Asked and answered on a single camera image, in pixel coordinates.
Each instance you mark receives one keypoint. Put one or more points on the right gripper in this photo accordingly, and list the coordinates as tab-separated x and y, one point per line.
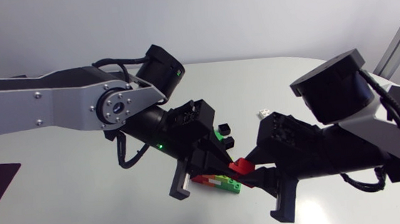
318	156

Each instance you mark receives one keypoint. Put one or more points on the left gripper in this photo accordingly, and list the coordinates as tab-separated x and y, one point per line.
183	177

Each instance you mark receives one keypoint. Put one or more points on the red toy brick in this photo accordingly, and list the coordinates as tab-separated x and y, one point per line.
242	166

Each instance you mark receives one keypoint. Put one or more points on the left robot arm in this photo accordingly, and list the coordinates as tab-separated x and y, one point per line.
60	105

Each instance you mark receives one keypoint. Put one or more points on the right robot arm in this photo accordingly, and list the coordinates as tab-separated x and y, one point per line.
371	112

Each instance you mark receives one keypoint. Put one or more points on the green toy brick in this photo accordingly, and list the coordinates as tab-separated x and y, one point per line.
218	135
231	184

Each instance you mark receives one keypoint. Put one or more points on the orange toy brick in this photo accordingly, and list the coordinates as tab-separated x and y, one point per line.
209	180

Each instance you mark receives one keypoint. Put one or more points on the white toy brick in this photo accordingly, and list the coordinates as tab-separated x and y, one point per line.
264	113

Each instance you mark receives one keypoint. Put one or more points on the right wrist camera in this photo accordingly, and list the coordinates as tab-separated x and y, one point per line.
284	134

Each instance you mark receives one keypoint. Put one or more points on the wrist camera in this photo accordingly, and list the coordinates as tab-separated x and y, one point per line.
193	118
284	134

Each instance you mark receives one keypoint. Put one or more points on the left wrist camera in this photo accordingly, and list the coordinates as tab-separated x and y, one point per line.
193	118

